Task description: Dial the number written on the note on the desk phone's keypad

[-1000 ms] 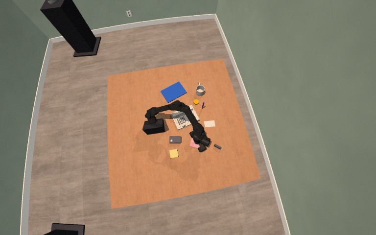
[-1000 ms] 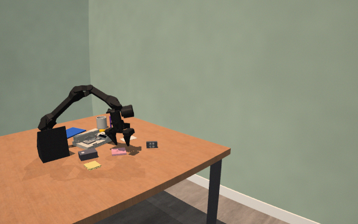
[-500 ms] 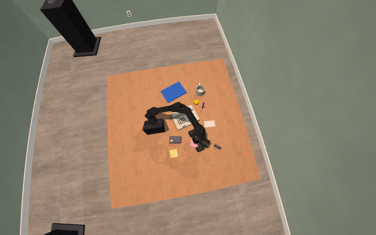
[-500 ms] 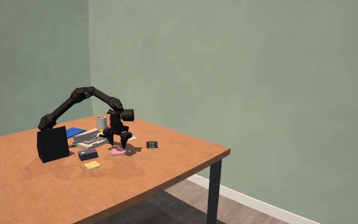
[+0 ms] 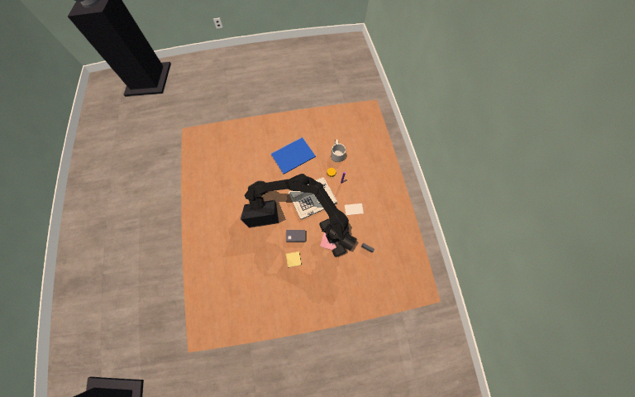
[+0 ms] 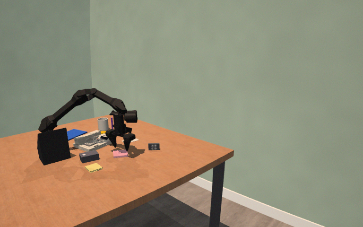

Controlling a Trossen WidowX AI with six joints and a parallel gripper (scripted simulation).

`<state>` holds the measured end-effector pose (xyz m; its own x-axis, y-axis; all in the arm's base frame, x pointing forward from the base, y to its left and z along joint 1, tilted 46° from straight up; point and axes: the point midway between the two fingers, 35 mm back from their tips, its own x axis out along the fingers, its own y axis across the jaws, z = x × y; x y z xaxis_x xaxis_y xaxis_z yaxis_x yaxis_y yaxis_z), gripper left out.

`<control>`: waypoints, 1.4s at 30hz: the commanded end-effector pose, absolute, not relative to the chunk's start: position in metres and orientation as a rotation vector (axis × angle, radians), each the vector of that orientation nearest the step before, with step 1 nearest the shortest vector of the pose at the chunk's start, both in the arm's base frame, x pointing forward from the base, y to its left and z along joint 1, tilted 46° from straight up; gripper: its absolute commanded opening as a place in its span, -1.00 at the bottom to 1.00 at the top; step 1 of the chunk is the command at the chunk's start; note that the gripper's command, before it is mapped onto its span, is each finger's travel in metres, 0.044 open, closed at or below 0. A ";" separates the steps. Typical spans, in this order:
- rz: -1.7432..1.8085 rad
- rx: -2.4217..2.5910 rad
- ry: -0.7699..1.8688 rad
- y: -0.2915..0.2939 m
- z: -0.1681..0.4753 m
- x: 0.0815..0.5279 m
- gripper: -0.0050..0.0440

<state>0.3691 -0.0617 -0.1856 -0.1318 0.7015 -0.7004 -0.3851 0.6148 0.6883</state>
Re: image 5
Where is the yellow sticky note pad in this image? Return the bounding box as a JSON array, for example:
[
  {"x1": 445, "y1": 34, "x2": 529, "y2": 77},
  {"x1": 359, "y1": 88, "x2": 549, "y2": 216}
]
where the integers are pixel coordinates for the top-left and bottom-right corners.
[{"x1": 286, "y1": 251, "x2": 302, "y2": 267}]

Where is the cream sheet of paper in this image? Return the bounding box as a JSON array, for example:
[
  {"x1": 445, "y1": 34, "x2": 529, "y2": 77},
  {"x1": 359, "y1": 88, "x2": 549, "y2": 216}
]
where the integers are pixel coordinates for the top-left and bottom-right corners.
[{"x1": 345, "y1": 203, "x2": 363, "y2": 215}]

